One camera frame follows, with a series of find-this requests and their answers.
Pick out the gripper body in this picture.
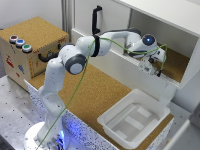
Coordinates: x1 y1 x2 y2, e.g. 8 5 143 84
137 57 158 77

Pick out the white cabinet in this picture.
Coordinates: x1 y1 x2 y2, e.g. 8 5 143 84
70 0 200 113

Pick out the white plastic box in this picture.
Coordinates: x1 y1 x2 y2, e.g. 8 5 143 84
96 88 171 150

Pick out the white sliding door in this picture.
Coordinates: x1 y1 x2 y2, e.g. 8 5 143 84
73 0 133 46

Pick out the wooden drawer box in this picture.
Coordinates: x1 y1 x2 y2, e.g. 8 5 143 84
0 16 71 92

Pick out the green button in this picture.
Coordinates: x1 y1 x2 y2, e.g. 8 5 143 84
21 43 33 54

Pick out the blue button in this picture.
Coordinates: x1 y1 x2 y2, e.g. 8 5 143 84
14 38 26 48

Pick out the red button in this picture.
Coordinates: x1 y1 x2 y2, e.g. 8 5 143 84
8 34 19 44

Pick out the black door handle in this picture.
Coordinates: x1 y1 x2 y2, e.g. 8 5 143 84
91 5 103 36

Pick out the green cable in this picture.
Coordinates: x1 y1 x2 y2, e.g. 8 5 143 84
34 36 168 78

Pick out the black drawer handle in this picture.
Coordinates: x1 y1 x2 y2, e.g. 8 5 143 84
37 49 63 64

